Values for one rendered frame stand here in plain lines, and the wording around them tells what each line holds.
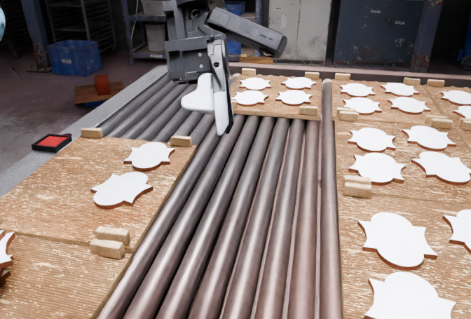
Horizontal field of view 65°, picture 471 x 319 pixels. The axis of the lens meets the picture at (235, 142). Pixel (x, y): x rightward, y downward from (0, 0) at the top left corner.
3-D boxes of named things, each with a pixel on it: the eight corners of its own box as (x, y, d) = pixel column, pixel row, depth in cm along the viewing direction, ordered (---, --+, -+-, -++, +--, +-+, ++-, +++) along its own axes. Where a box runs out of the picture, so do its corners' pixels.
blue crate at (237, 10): (203, 16, 500) (202, 3, 493) (212, 12, 533) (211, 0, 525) (239, 17, 489) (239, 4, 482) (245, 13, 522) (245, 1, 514)
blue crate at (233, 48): (196, 55, 515) (195, 38, 505) (198, 48, 552) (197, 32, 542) (241, 55, 516) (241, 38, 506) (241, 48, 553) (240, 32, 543)
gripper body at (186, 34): (179, 89, 58) (170, 11, 58) (234, 83, 58) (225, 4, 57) (169, 84, 50) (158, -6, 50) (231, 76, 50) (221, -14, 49)
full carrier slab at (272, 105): (216, 112, 128) (216, 100, 126) (240, 77, 163) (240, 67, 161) (319, 120, 121) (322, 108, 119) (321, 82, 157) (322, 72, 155)
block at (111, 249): (90, 255, 65) (87, 243, 64) (96, 247, 67) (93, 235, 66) (121, 261, 64) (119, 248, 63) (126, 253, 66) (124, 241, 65)
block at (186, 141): (169, 146, 102) (169, 137, 101) (172, 142, 104) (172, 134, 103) (190, 148, 101) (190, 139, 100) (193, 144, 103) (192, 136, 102)
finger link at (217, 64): (214, 108, 50) (212, 62, 55) (228, 106, 50) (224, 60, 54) (209, 85, 46) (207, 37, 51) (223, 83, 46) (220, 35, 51)
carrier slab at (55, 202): (-32, 230, 74) (-34, 224, 73) (82, 139, 109) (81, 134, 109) (133, 254, 68) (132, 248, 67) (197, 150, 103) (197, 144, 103)
